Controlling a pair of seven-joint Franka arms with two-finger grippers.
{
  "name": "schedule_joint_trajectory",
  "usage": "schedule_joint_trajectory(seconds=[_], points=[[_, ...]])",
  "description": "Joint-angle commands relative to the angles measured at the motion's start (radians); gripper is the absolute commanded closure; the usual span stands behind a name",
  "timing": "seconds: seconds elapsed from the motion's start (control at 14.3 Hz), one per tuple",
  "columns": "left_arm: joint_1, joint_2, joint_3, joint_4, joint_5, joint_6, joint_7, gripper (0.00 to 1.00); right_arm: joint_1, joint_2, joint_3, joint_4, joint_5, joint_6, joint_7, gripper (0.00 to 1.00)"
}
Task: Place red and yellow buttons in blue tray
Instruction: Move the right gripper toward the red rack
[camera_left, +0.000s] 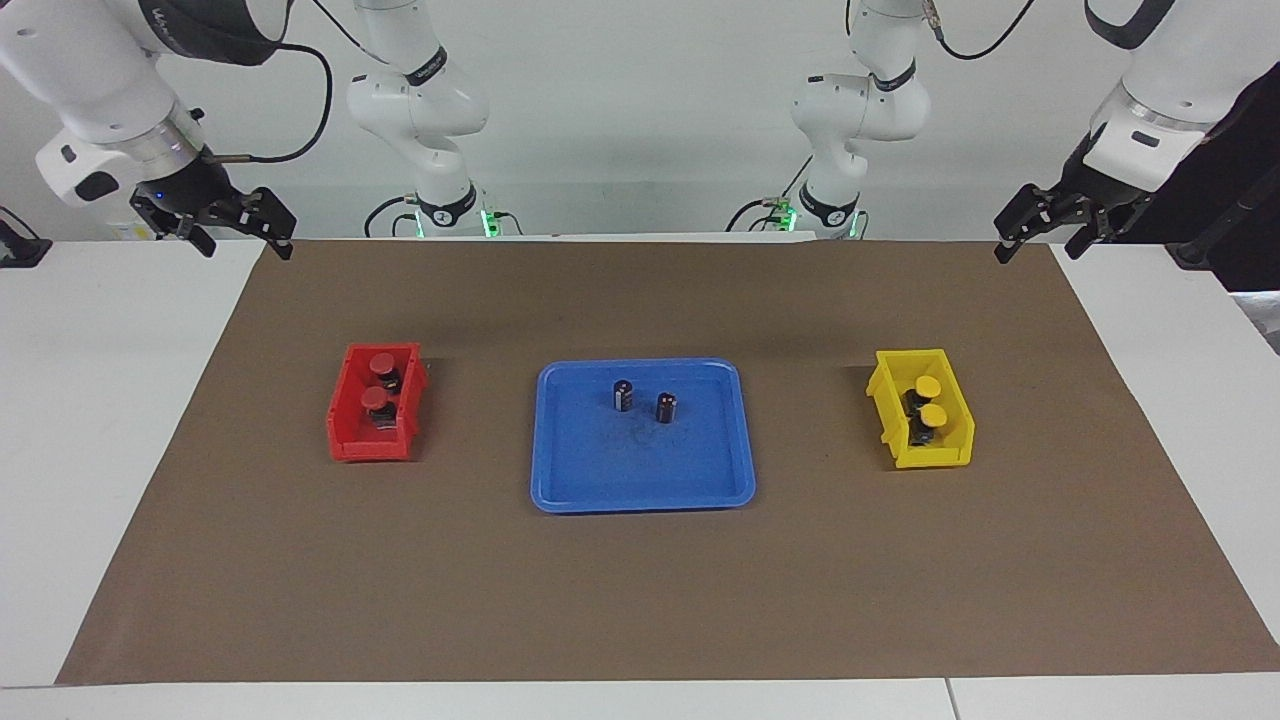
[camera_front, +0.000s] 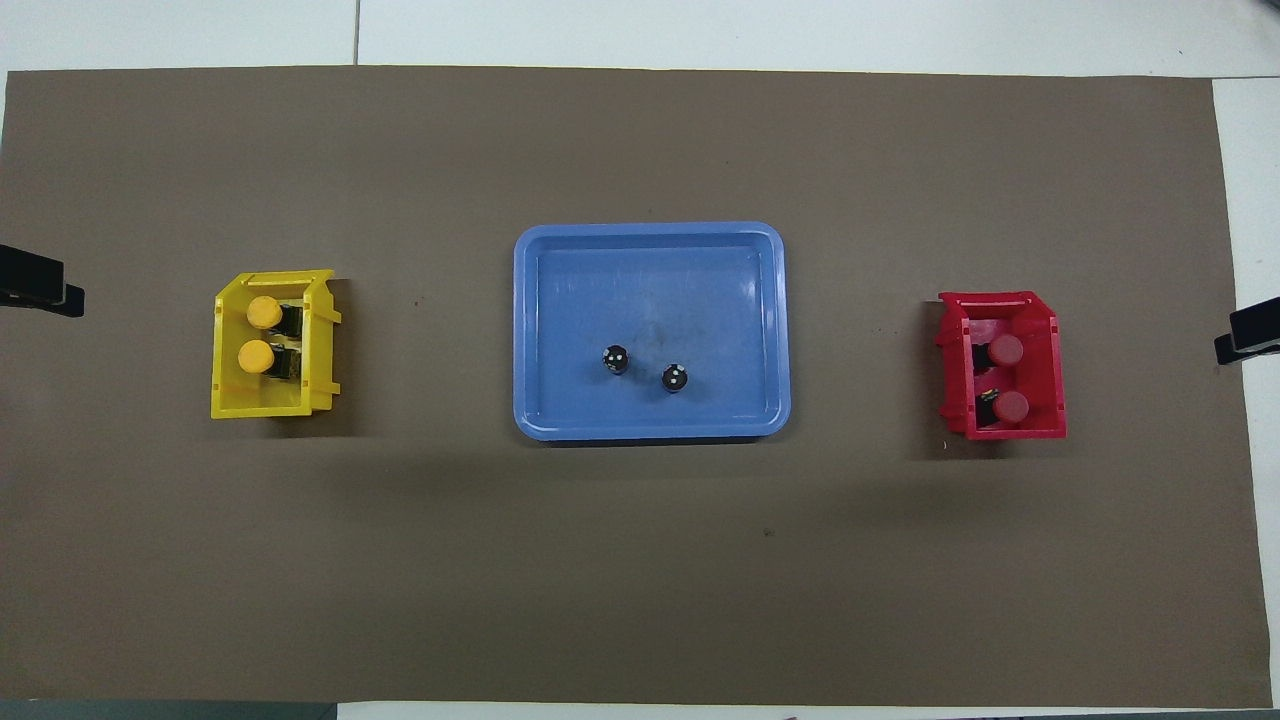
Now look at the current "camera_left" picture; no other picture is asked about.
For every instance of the black cylindrical capacitor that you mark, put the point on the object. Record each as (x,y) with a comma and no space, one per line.
(623,394)
(668,408)

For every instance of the blue plastic tray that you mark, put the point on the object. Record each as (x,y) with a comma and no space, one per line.
(640,465)

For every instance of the yellow push button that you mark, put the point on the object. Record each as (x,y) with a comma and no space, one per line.
(933,413)
(927,386)

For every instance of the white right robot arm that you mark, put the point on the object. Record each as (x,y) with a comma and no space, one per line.
(90,90)

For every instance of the black table clamp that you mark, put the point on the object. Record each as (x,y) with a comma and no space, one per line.
(20,248)

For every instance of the black stand leg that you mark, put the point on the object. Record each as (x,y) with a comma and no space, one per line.
(1225,225)

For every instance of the white background box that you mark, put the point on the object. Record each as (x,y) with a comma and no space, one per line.
(125,231)

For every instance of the black background panel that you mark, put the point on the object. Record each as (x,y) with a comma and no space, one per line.
(1240,150)

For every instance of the red push button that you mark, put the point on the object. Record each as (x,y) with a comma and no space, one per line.
(381,361)
(374,398)

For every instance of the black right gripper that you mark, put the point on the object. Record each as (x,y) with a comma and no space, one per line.
(195,195)

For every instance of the yellow plastic bin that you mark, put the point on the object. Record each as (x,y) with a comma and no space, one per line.
(950,445)

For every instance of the red plastic bin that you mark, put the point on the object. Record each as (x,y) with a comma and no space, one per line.
(345,430)

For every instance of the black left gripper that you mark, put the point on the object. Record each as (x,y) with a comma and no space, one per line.
(1098,188)

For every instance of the brown table mat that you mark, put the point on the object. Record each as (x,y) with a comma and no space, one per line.
(640,590)

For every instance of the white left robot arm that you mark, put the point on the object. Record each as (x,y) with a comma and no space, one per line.
(1170,90)

